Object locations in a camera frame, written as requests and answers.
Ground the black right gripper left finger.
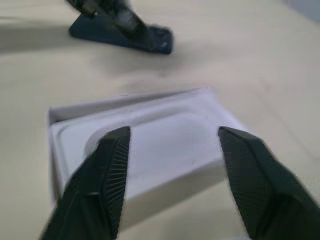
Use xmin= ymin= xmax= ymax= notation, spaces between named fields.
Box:
xmin=41 ymin=125 xmax=132 ymax=240

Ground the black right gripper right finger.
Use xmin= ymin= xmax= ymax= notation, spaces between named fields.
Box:
xmin=218 ymin=126 xmax=320 ymax=240

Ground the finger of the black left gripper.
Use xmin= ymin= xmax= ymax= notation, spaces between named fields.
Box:
xmin=113 ymin=0 xmax=151 ymax=33
xmin=64 ymin=0 xmax=101 ymax=18

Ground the dark blue smartphone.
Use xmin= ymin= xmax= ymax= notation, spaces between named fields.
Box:
xmin=68 ymin=11 xmax=175 ymax=56

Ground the white phone box base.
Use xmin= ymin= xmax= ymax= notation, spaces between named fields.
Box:
xmin=46 ymin=86 xmax=251 ymax=204

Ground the beige paper table cover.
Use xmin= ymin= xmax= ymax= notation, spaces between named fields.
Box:
xmin=0 ymin=0 xmax=320 ymax=240

